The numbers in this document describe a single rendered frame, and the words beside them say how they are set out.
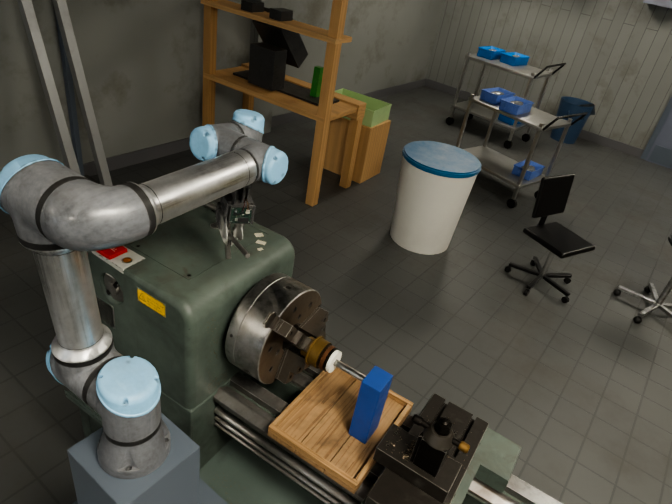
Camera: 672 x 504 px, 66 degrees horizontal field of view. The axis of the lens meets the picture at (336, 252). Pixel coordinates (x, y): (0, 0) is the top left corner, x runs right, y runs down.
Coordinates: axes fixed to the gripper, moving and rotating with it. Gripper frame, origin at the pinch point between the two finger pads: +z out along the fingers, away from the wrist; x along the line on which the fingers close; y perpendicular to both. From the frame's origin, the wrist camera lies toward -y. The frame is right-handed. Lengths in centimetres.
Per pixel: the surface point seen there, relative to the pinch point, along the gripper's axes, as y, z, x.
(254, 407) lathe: 12, 52, 12
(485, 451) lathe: 48, 42, 71
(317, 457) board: 37, 48, 24
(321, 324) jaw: 7.3, 24.9, 30.1
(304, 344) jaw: 16.0, 24.7, 21.7
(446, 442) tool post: 56, 23, 45
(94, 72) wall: -333, 42, -37
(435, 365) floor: -66, 121, 153
